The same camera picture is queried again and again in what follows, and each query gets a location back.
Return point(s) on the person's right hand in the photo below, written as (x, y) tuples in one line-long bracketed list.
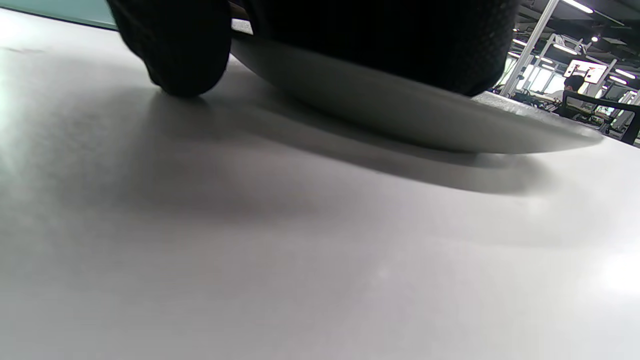
[(380, 35)]

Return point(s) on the grey rippled plate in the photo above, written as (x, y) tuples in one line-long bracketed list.
[(400, 110)]

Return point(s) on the light teal rippled plate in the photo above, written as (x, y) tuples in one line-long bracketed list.
[(60, 11)]

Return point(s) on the black chair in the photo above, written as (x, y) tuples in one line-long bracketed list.
[(607, 112)]

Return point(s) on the metal frame post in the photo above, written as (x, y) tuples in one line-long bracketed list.
[(530, 47)]

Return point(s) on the wall display screen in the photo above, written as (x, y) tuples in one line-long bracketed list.
[(589, 70)]

